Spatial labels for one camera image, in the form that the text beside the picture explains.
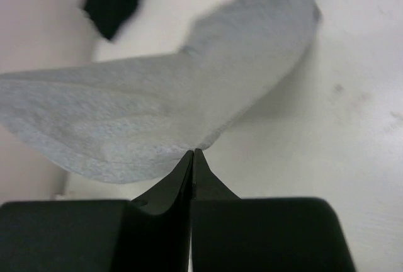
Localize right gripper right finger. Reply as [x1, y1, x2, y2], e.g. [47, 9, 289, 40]
[191, 149, 356, 271]

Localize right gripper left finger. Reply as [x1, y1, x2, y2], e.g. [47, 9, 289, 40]
[1, 151, 193, 271]

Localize grey tank top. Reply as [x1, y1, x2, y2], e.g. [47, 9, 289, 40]
[1, 0, 320, 184]

